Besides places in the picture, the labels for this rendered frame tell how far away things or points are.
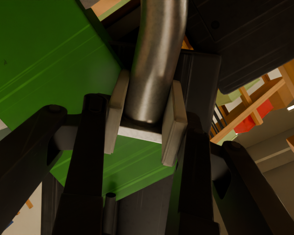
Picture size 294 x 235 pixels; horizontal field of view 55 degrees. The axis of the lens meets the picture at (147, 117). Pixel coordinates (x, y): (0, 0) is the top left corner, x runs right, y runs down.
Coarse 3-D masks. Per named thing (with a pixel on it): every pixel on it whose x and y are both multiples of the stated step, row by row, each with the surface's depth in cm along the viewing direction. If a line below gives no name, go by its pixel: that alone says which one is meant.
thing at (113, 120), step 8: (120, 72) 20; (128, 72) 20; (120, 80) 18; (128, 80) 19; (120, 88) 17; (112, 96) 16; (120, 96) 16; (112, 104) 15; (120, 104) 15; (112, 112) 15; (120, 112) 15; (112, 120) 15; (120, 120) 19; (112, 128) 15; (112, 136) 15; (112, 144) 16; (104, 152) 16; (112, 152) 16
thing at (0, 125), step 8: (136, 0) 31; (120, 8) 32; (128, 8) 32; (136, 8) 31; (112, 16) 32; (120, 16) 32; (128, 16) 32; (136, 16) 32; (104, 24) 32; (112, 24) 32; (120, 24) 32; (128, 24) 32; (136, 24) 32; (112, 32) 32; (120, 32) 32; (128, 32) 32; (136, 32) 34; (120, 40) 33; (128, 40) 36; (136, 40) 40; (0, 120) 39; (0, 128) 46
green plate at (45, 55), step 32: (0, 0) 20; (32, 0) 20; (64, 0) 20; (0, 32) 21; (32, 32) 21; (64, 32) 21; (96, 32) 21; (0, 64) 22; (32, 64) 22; (64, 64) 22; (96, 64) 22; (0, 96) 23; (32, 96) 23; (64, 96) 23; (64, 160) 26; (128, 160) 25; (160, 160) 25; (128, 192) 27
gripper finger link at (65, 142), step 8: (72, 120) 14; (64, 128) 13; (72, 128) 14; (56, 136) 14; (64, 136) 14; (72, 136) 14; (48, 144) 14; (56, 144) 14; (64, 144) 14; (72, 144) 14
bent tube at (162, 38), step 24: (144, 0) 17; (168, 0) 16; (144, 24) 18; (168, 24) 17; (144, 48) 18; (168, 48) 18; (144, 72) 18; (168, 72) 19; (144, 96) 19; (144, 120) 20
